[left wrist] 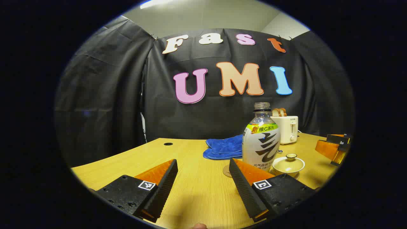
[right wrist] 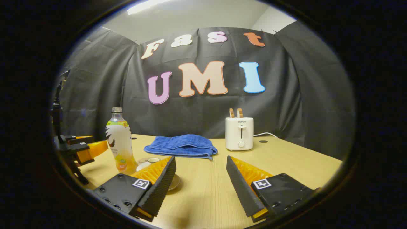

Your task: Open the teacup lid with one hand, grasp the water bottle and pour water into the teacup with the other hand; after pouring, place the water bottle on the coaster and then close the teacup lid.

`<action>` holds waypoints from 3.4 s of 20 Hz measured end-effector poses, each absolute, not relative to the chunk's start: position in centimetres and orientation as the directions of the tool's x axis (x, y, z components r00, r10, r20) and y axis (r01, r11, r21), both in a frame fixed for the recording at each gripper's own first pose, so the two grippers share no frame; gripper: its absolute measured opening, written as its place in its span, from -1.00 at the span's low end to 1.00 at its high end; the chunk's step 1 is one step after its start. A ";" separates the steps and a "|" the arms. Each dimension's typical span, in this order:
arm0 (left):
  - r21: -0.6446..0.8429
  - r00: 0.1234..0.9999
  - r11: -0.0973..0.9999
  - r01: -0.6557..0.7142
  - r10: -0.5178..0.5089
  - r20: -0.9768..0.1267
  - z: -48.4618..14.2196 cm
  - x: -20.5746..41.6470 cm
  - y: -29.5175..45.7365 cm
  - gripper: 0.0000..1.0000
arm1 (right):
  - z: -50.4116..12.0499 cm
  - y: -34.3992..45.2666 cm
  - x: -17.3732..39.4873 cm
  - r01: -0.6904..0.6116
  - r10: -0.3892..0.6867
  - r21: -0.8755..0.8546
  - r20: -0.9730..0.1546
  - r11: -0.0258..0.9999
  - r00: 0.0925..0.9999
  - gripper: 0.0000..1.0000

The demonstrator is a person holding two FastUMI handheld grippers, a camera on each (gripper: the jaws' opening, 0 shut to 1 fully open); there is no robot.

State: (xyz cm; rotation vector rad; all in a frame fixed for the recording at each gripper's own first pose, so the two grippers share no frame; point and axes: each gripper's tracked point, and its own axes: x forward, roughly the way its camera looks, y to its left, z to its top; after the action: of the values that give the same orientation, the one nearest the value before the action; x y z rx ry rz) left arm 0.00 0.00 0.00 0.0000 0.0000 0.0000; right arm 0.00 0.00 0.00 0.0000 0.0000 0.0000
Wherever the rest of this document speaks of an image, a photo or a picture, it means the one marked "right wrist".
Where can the white ceramic saucer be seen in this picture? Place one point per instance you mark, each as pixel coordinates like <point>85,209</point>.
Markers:
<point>175,183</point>

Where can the white toaster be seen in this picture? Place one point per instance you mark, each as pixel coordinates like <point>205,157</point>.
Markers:
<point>239,133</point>

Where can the toast slice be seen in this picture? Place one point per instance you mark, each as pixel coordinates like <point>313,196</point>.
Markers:
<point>239,112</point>
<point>231,113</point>

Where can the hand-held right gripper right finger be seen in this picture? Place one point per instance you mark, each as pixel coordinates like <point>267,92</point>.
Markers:
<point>241,190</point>

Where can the blue folded towel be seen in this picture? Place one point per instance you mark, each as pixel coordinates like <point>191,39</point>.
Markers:
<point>181,144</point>

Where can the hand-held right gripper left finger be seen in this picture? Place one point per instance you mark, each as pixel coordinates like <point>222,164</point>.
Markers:
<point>159,190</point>

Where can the clear water bottle white label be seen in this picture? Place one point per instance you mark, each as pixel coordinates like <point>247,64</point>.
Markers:
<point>120,143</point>

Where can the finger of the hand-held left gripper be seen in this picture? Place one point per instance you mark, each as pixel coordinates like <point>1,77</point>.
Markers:
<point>92,152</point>
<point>81,140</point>

